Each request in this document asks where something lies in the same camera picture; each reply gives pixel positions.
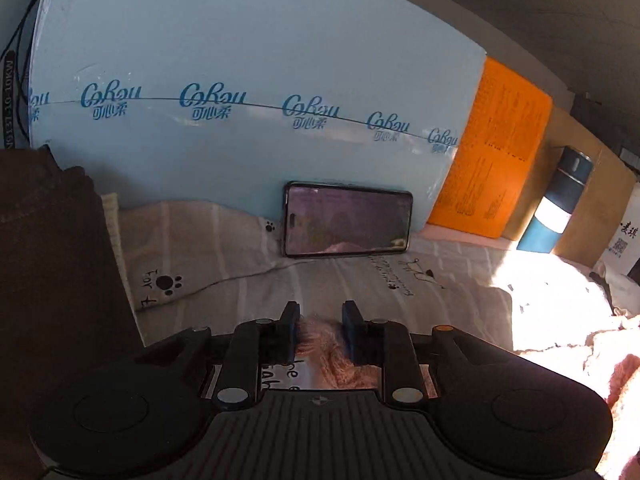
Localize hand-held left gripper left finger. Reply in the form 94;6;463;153
146;301;303;409

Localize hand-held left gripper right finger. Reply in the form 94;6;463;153
341;300;502;409

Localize pink knitted sweater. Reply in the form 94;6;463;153
295;310;640;480

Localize printed white bed sheet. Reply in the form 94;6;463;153
100;192;640;396

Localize black smartphone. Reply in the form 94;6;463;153
283;181;414;259

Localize orange printed sheet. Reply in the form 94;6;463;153
425;56;554;240

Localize blue thermos bottle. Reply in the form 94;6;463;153
516;146;594;255

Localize dark brown cloth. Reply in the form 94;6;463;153
0;145;147;480

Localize brown cardboard box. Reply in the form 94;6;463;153
502;105;638;267

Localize white paper bag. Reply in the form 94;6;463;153
597;172;640;277

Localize light blue printed carton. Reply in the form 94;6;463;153
27;0;488;233

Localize white charging cable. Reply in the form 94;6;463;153
134;259;292;312

